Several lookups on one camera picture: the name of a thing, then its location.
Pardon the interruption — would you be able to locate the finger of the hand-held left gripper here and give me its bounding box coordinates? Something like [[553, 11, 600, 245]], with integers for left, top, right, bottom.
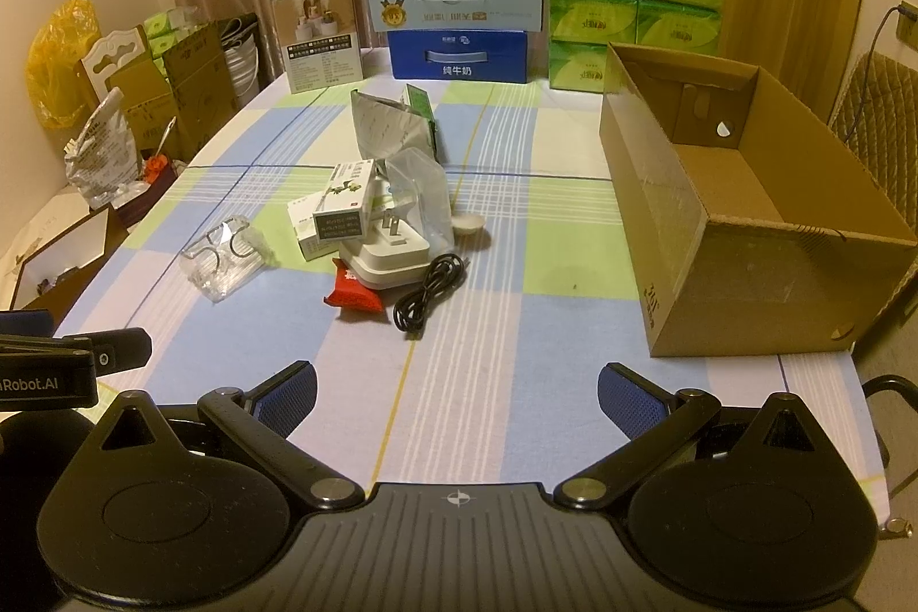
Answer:
[[56, 329, 153, 378]]

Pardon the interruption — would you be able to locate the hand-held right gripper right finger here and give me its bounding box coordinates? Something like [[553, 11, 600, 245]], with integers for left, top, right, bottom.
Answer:
[[552, 361, 826, 510]]

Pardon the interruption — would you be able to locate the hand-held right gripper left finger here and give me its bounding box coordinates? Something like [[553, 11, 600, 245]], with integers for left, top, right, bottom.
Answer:
[[93, 360, 365, 513]]

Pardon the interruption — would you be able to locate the red snack packet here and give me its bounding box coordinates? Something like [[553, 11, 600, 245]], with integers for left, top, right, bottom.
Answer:
[[322, 259, 386, 315]]

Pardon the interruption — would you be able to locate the clear plastic blister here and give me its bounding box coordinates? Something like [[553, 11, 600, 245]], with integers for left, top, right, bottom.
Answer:
[[179, 216, 275, 303]]

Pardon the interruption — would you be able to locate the white green tablet box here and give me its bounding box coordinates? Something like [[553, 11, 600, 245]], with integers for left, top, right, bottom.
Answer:
[[287, 192, 340, 262]]

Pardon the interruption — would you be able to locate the white power adapter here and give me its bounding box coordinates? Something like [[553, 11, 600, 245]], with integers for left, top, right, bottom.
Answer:
[[337, 203, 433, 292]]

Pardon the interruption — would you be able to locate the black cable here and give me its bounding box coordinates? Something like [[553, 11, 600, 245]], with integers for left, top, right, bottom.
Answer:
[[393, 254, 470, 337]]

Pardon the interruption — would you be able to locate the white green spray box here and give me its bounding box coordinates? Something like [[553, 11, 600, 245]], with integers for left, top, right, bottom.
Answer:
[[313, 159, 375, 241]]

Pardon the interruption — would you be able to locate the clear plastic box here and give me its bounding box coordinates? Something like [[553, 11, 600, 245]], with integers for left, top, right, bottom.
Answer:
[[387, 147, 456, 255]]

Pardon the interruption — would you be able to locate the checked cloth desktop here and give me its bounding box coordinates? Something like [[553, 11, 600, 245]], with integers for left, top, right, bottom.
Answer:
[[53, 45, 890, 505]]

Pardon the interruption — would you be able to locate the shallow brown carton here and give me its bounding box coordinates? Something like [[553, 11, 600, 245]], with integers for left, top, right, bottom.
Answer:
[[10, 203, 112, 312]]

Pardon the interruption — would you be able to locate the crumpled silver foil bag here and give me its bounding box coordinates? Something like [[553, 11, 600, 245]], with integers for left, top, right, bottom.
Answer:
[[64, 88, 145, 212]]

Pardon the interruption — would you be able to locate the brown cardboard box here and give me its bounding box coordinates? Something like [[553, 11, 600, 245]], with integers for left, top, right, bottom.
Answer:
[[107, 20, 239, 161]]

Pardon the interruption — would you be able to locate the silver foil pouch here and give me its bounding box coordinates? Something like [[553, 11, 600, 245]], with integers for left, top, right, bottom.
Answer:
[[350, 88, 446, 169]]

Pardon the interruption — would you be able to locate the yellow plastic bag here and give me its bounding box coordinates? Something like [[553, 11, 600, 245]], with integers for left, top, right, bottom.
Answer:
[[27, 0, 102, 129]]

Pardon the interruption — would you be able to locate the white cutout cardboard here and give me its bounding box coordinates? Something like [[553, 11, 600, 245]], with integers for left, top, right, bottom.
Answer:
[[79, 28, 155, 104]]

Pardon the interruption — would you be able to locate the white ribbed container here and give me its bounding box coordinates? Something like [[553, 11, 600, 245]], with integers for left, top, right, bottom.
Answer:
[[225, 38, 260, 97]]

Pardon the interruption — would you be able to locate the loose green tissue packet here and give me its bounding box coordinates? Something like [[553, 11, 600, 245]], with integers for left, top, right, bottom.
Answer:
[[143, 6, 202, 54]]

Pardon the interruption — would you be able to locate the white product box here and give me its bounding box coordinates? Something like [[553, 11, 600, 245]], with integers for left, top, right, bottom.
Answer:
[[271, 0, 364, 95]]

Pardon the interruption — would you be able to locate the dark blue milk carton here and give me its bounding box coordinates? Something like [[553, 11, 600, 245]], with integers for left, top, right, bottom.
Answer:
[[387, 30, 530, 84]]

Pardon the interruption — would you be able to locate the stack of green tissue packs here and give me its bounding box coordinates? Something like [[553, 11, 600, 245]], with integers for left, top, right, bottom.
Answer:
[[545, 0, 725, 93]]

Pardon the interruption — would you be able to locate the quilted chair cover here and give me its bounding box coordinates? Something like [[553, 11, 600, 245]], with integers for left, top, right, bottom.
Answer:
[[828, 49, 918, 169]]

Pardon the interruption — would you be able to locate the grey cable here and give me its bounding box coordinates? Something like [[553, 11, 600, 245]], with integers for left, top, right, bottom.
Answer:
[[835, 2, 906, 140]]

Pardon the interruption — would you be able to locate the wall socket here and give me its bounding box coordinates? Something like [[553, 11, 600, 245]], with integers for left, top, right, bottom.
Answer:
[[893, 0, 918, 50]]

